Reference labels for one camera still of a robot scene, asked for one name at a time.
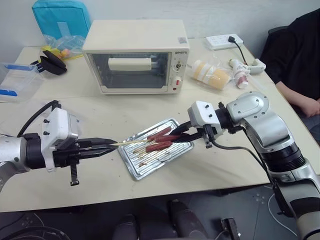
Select black bracket under table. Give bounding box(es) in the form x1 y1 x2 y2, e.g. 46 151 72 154
220 217 241 240

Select silver ribbed metal tray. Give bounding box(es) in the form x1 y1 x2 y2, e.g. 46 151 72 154
117 117 196 182

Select person in black shirt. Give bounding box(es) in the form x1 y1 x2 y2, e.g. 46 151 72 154
259 8 320 146

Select white floor cable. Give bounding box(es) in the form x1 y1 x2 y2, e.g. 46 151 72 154
267 191 299 236

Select black folded gadget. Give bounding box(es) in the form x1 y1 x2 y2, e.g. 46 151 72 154
30 49 68 76

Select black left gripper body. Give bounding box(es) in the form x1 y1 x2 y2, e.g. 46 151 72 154
53 139 92 187

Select paper cups in plastic sleeve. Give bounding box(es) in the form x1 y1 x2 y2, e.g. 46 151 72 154
190 58 231 91

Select black plug with cable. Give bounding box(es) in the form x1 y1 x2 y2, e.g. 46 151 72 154
227 35 249 67

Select large dark rounded shape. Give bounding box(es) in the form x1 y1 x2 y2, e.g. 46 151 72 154
166 198 209 240

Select white plastic clamp tool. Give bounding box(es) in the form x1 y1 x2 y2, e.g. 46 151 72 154
243 58 267 75

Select black floor cables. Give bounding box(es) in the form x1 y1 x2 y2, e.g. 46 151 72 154
0 211 65 240

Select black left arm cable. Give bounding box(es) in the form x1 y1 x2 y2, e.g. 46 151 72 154
16 99 62 138

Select white bottle with red label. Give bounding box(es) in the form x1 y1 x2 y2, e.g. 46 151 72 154
228 58 250 90

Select person's bare hand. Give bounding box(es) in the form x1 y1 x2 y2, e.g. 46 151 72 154
297 99 320 119

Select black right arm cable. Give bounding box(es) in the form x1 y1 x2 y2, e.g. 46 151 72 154
210 138 296 219

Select blue fabric bag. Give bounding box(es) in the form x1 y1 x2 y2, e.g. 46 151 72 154
31 0 92 41

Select clear plastic bag with toys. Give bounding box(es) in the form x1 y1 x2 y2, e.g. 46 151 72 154
40 34 86 61

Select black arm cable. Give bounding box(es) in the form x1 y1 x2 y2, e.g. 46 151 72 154
16 99 62 138
210 138 296 219

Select cream toaster oven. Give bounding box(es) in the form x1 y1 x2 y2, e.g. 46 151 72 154
82 19 190 96

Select clear box with blue clips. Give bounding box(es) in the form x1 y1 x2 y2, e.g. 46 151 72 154
0 61 45 104

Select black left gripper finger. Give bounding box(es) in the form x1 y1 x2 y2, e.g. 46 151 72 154
79 137 118 149
78 146 118 159

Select white power strip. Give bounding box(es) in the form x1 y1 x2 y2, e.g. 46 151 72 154
205 33 245 51

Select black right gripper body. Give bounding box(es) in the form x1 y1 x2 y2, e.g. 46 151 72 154
189 120 219 150

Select small dark rounded shape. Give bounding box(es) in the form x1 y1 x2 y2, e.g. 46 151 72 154
114 213 141 240

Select red sausage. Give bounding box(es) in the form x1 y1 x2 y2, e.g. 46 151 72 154
145 140 173 154
153 135 179 144
146 126 173 141

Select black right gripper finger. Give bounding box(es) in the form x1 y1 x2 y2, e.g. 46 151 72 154
169 120 194 137
171 132 204 144

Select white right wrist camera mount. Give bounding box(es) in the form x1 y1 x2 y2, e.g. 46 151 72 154
187 100 225 137

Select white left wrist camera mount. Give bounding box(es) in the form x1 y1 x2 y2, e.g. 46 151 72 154
39 107 81 173

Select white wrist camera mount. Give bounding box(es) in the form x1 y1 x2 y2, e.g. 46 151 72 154
39 107 81 173
187 100 225 137

